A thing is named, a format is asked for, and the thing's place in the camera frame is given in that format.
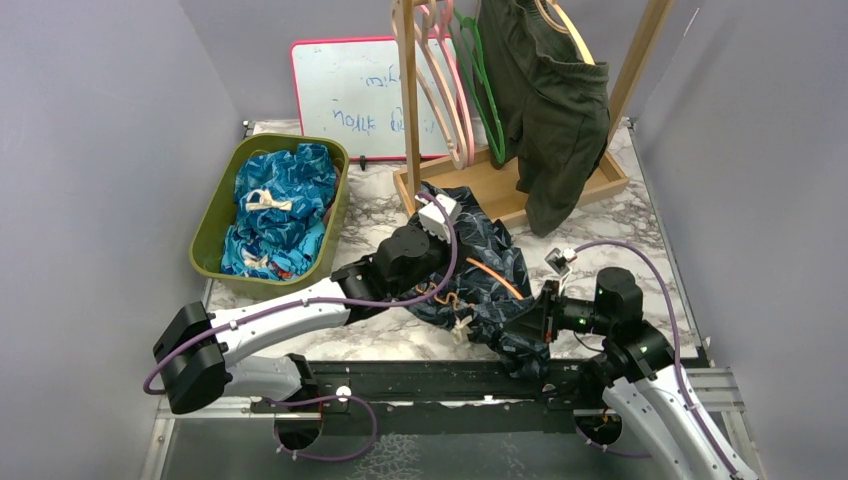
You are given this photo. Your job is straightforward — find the blue leaf print shorts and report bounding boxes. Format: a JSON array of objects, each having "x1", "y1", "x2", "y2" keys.
[{"x1": 233, "y1": 143, "x2": 338, "y2": 246}]

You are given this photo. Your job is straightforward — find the dark olive shorts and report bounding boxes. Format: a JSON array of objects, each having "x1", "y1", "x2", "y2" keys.
[{"x1": 476, "y1": 1, "x2": 610, "y2": 236}]

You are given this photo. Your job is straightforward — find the green plastic hanger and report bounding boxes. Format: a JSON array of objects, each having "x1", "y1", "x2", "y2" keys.
[{"x1": 448, "y1": 7, "x2": 506, "y2": 168}]

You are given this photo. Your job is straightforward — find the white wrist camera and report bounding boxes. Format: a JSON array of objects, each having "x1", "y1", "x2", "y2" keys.
[
  {"x1": 415, "y1": 194, "x2": 461, "y2": 242},
  {"x1": 545, "y1": 248, "x2": 577, "y2": 278}
]

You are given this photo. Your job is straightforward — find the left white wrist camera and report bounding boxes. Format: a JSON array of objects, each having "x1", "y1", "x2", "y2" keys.
[{"x1": 415, "y1": 194, "x2": 461, "y2": 242}]

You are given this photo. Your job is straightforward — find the red framed whiteboard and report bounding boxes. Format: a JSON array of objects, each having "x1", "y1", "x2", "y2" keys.
[{"x1": 290, "y1": 36, "x2": 460, "y2": 162}]

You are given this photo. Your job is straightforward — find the orange wooden hanger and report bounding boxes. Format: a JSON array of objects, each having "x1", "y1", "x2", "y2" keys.
[{"x1": 414, "y1": 257, "x2": 524, "y2": 310}]

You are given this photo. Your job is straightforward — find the wooden clothes rack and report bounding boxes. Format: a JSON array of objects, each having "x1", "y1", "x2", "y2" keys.
[{"x1": 393, "y1": 1, "x2": 674, "y2": 228}]

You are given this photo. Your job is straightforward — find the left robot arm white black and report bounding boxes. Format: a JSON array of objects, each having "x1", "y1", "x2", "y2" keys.
[{"x1": 143, "y1": 226, "x2": 462, "y2": 415}]

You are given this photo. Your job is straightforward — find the black metal base rail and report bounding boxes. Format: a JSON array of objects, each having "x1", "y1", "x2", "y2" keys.
[{"x1": 142, "y1": 357, "x2": 750, "y2": 480}]

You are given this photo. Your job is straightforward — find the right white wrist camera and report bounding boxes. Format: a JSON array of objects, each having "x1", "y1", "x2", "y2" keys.
[{"x1": 545, "y1": 248, "x2": 577, "y2": 278}]

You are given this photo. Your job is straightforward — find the beige wooden hanger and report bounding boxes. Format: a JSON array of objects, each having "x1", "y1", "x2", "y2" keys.
[{"x1": 534, "y1": 0, "x2": 596, "y2": 65}]

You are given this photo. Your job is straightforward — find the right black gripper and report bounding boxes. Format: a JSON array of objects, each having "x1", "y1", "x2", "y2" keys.
[{"x1": 502, "y1": 279, "x2": 615, "y2": 342}]

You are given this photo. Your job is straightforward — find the pink plastic hanger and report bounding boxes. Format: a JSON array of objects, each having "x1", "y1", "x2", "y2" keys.
[{"x1": 415, "y1": 1, "x2": 476, "y2": 170}]

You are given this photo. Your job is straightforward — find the dark blue patterned shorts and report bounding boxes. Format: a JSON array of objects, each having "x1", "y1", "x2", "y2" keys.
[{"x1": 408, "y1": 182, "x2": 551, "y2": 380}]

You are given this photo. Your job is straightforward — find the light wooden hanger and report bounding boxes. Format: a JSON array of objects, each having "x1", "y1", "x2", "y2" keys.
[{"x1": 390, "y1": 1, "x2": 475, "y2": 170}]

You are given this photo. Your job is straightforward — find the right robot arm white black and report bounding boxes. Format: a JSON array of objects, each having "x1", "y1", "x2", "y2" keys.
[{"x1": 504, "y1": 267, "x2": 758, "y2": 479}]

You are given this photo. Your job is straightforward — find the olive green plastic basket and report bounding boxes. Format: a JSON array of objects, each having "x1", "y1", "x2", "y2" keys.
[{"x1": 189, "y1": 133, "x2": 350, "y2": 299}]

